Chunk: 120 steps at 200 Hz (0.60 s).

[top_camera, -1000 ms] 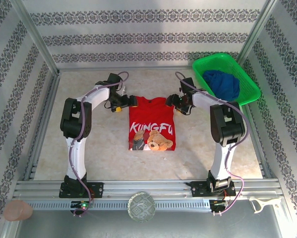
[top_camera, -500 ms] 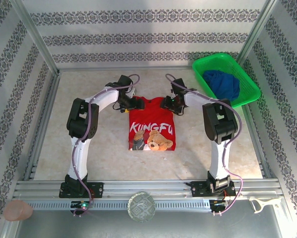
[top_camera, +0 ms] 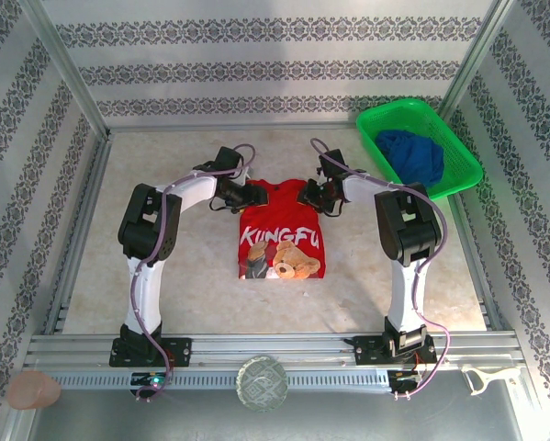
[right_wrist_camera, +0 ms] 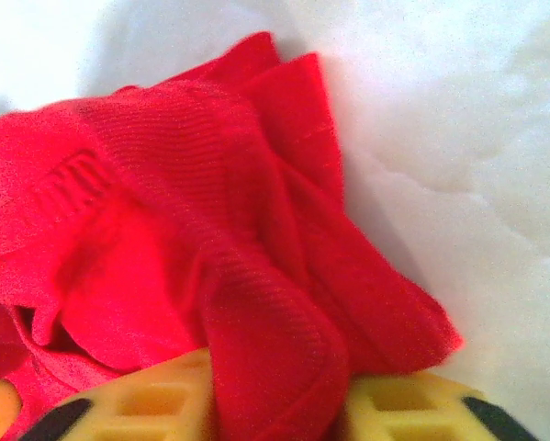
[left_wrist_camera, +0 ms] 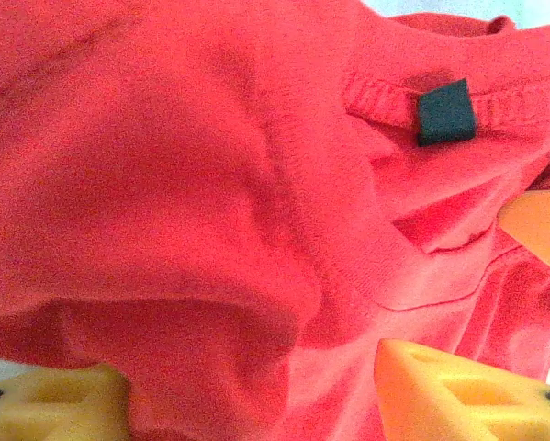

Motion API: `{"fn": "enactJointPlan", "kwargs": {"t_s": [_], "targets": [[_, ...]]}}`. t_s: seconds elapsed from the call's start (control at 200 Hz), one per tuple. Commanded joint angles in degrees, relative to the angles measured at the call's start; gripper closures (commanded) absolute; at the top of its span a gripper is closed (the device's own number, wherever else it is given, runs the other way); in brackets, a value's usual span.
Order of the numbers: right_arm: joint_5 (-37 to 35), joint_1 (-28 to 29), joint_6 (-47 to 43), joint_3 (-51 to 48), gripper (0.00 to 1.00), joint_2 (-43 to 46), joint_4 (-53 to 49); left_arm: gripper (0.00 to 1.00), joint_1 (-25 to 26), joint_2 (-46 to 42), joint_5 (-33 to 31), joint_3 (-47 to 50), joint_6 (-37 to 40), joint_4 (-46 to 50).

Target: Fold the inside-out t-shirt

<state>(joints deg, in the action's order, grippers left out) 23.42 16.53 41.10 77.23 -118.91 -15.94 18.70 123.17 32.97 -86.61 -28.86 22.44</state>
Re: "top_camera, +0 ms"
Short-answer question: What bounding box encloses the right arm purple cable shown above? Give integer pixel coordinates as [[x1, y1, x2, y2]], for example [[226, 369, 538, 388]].
[[309, 137, 451, 401]]

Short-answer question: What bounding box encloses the white peeler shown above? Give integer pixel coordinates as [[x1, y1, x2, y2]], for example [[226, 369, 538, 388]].
[[461, 366, 520, 397]]

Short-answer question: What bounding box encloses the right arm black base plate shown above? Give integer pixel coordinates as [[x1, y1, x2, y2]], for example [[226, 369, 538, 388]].
[[351, 334, 438, 367]]

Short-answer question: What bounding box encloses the aluminium frame post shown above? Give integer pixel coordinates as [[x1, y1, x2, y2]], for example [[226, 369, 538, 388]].
[[21, 0, 111, 139], [437, 0, 517, 121]]

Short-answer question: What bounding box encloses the round patterned glass disc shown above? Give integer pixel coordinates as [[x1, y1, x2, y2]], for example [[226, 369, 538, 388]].
[[235, 354, 288, 413]]

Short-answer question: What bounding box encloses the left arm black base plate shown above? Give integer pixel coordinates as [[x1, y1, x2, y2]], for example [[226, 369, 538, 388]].
[[108, 337, 193, 368]]

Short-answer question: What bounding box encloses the slotted grey cable duct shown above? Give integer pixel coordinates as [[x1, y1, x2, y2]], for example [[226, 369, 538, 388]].
[[49, 369, 393, 392]]

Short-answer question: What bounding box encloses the blue cloth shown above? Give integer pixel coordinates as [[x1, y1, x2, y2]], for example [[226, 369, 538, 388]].
[[375, 130, 445, 187]]

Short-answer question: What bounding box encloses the left gripper thin black cable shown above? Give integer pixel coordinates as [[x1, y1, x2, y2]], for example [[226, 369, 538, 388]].
[[208, 195, 241, 215]]

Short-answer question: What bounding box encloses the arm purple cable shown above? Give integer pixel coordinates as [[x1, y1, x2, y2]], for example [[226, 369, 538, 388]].
[[130, 142, 257, 405], [309, 137, 451, 401]]

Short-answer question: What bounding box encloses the pink plastic cup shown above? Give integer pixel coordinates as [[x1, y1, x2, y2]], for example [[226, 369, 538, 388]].
[[6, 370, 62, 411]]

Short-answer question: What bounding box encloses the red printed t-shirt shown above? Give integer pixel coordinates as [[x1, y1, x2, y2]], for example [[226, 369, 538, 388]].
[[237, 178, 326, 281]]

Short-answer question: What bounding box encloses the green plastic basket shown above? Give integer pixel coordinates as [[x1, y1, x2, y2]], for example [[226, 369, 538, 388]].
[[355, 97, 484, 201]]

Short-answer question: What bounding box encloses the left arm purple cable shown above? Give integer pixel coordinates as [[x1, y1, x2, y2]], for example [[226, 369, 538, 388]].
[[130, 142, 257, 405]]

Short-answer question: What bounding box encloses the small circuit board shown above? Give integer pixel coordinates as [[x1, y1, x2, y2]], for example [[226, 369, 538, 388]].
[[130, 371, 170, 388], [388, 369, 423, 386]]

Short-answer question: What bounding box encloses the wide aluminium mounting rail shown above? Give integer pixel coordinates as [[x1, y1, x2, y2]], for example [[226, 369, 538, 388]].
[[24, 333, 522, 374]]

